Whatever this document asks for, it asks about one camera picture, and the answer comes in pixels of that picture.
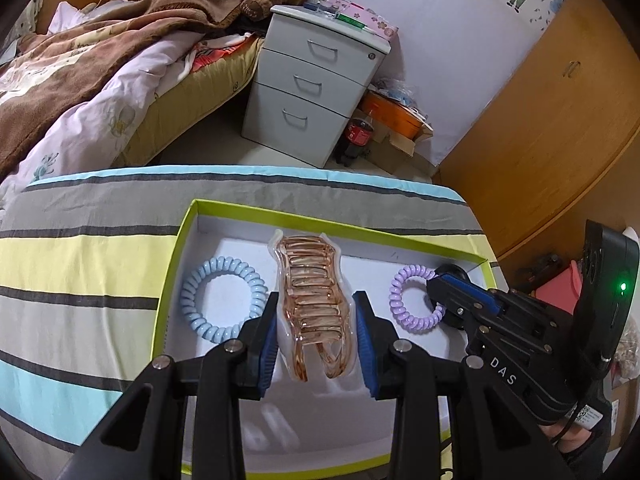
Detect black bracelet ring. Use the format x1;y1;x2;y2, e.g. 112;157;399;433
433;263;472;331

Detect purple spiral hair tie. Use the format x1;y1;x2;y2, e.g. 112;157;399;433
388;263;447;334

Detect rose gold hair claw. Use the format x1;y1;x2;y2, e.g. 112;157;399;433
269;230;358;382

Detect light blue spiral hair tie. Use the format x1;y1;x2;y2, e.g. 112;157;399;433
178;254;269;344

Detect person right hand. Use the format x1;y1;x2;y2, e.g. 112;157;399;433
539;418;594;449

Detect pink plastic bin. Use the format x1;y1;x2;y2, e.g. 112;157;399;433
534;260;582;313

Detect orange storage box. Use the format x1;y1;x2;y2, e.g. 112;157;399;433
359;91;423;140

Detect striped tablecloth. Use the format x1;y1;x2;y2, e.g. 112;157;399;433
1;166;497;479

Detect wooden wardrobe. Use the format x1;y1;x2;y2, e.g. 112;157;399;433
437;0;639;284

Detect cola bottle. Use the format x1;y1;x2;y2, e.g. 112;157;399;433
333;116;374;167

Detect grey three-drawer nightstand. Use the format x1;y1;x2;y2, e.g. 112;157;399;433
242;6;392;168

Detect pink floral box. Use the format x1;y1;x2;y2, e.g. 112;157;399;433
337;1;398;40

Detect lilac printed duvet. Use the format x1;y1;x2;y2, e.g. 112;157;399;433
1;32;207;209

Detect brown fleece blanket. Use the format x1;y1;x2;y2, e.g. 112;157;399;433
1;0;241;178

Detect black camera module green light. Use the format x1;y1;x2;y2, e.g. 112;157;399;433
572;220;639;376

